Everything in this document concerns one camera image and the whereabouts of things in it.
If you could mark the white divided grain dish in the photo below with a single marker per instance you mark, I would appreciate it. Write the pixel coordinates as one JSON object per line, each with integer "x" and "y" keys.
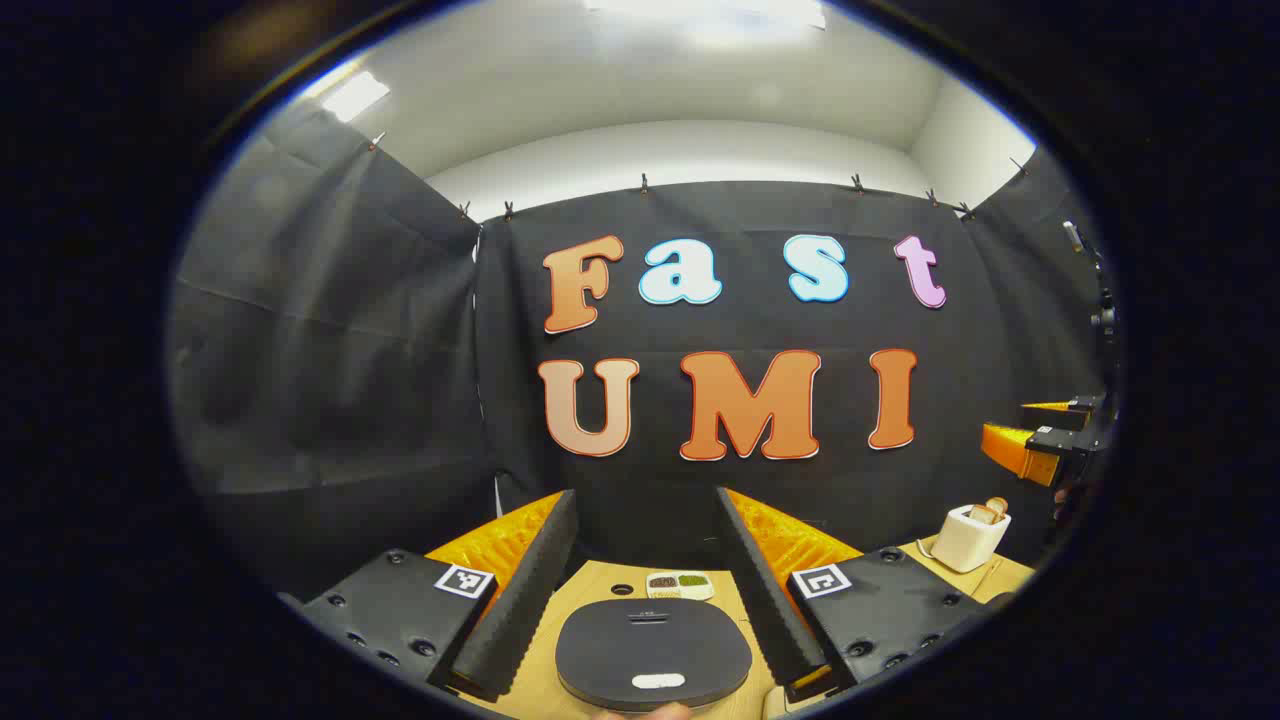
{"x": 680, "y": 583}

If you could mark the black backdrop cloth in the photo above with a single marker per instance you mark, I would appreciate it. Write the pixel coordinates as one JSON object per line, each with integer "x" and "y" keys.
{"x": 400, "y": 350}

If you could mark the toasted bread slice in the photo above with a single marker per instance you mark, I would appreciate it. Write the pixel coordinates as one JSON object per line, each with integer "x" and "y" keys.
{"x": 978, "y": 514}
{"x": 998, "y": 506}

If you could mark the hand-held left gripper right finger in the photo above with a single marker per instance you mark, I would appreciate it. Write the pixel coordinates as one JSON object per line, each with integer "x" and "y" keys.
{"x": 765, "y": 600}

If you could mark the ceiling light panel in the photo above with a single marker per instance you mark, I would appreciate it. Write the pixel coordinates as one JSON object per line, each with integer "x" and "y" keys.
{"x": 355, "y": 97}

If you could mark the black rice cooker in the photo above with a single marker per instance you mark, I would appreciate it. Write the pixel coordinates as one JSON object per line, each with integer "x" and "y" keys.
{"x": 650, "y": 645}

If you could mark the white toaster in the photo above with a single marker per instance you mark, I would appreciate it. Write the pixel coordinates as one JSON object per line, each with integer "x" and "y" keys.
{"x": 965, "y": 545}

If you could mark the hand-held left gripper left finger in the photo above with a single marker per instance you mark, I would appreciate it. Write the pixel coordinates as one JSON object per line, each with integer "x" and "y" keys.
{"x": 530, "y": 600}

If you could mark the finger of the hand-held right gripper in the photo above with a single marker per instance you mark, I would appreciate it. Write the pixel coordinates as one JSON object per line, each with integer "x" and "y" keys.
{"x": 1020, "y": 450}
{"x": 1060, "y": 415}

